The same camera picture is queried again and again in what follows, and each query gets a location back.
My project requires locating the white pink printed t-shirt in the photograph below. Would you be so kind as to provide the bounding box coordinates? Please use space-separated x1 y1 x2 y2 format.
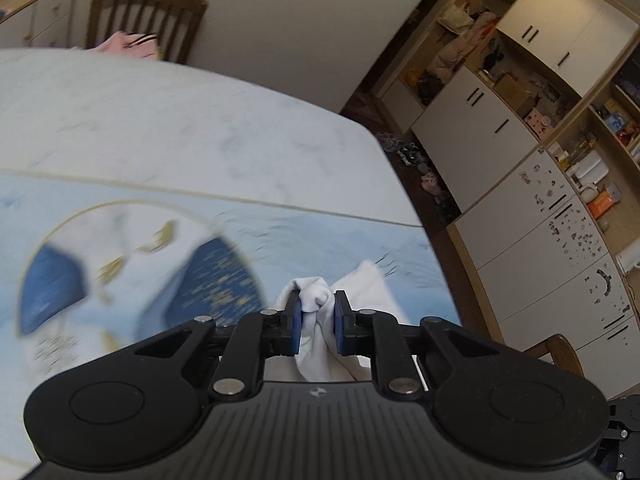
265 260 408 382

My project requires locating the pink garment on chair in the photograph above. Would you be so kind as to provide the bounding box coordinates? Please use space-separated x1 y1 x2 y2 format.
91 30 160 61

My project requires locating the brown wooden chair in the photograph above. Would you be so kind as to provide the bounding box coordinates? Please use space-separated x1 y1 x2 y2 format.
86 0 208 65

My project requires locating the white drawer cabinet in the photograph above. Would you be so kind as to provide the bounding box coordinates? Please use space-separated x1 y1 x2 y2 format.
0 0 75 49

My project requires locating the white wall cupboard unit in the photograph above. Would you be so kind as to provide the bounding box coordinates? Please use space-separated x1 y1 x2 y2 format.
375 0 639 398

